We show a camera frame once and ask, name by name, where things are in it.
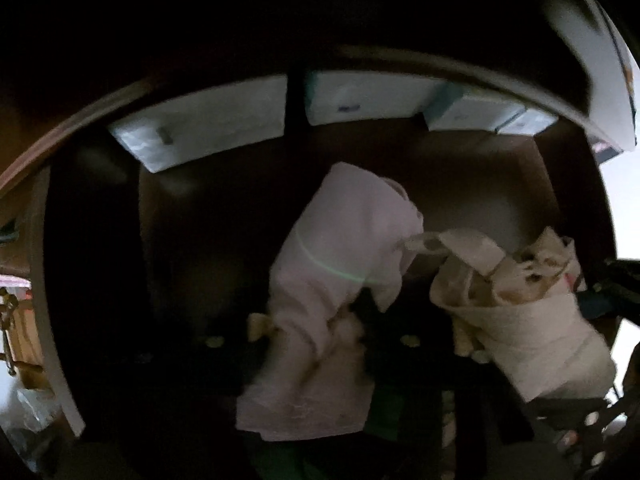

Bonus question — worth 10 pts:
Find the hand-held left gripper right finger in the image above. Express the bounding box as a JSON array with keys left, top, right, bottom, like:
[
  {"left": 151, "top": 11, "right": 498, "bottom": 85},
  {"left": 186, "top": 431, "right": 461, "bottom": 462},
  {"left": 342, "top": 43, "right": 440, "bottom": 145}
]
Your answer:
[{"left": 361, "top": 291, "right": 531, "bottom": 480}]

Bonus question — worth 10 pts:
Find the clear plastic bag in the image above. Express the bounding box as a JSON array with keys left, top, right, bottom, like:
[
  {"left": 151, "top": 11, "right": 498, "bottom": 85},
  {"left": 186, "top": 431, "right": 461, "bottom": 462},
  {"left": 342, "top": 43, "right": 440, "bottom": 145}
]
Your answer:
[{"left": 0, "top": 385, "right": 66, "bottom": 461}]

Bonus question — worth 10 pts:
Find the white box teal edge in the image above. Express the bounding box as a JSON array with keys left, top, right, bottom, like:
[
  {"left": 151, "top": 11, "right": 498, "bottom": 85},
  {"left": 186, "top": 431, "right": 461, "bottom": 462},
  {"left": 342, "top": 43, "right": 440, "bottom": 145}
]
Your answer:
[{"left": 424, "top": 85, "right": 528, "bottom": 133}]

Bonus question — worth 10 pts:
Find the white cardboard box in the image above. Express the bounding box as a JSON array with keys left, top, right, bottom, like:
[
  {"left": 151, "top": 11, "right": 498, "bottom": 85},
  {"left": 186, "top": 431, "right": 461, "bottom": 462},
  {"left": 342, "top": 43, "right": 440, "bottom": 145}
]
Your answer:
[
  {"left": 497, "top": 109, "right": 558, "bottom": 137},
  {"left": 305, "top": 71, "right": 448, "bottom": 127},
  {"left": 107, "top": 76, "right": 288, "bottom": 173}
]

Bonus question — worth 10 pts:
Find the cream printed underwear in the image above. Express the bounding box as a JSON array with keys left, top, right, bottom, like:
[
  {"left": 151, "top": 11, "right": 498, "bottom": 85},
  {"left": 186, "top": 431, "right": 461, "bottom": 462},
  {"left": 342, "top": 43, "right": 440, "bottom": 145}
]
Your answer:
[{"left": 405, "top": 226, "right": 617, "bottom": 403}]

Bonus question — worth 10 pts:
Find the white underwear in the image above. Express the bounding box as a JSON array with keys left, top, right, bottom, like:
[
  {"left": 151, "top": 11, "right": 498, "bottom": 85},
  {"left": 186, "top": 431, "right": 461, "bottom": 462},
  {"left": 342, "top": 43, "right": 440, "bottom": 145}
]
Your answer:
[{"left": 235, "top": 161, "right": 425, "bottom": 442}]

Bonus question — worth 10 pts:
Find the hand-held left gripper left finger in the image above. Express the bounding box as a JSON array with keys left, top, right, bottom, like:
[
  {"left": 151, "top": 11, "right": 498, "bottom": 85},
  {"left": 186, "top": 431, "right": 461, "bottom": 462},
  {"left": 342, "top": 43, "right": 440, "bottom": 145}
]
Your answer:
[{"left": 120, "top": 329, "right": 281, "bottom": 480}]

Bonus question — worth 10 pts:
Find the green underwear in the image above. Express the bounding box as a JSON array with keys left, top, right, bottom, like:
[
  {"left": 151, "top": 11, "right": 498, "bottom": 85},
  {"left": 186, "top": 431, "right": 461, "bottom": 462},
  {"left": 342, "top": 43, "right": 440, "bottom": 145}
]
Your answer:
[{"left": 250, "top": 389, "right": 407, "bottom": 480}]

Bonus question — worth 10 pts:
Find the dark wooden drawer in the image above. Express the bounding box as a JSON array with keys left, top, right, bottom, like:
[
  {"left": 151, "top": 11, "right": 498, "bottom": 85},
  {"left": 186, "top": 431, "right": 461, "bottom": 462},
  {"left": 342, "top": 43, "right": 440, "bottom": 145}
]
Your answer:
[{"left": 30, "top": 45, "right": 621, "bottom": 480}]

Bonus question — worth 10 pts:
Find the white orange printed tablecloth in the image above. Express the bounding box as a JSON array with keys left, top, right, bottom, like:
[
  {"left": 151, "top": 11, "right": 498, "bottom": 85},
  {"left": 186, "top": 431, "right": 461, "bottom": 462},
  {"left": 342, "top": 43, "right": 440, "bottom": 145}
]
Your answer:
[{"left": 545, "top": 0, "right": 640, "bottom": 153}]

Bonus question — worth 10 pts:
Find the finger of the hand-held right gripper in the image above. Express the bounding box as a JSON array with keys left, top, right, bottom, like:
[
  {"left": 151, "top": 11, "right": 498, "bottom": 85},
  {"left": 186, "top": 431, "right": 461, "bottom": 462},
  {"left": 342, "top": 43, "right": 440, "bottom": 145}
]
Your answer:
[
  {"left": 580, "top": 258, "right": 640, "bottom": 319},
  {"left": 529, "top": 394, "right": 640, "bottom": 480}
]

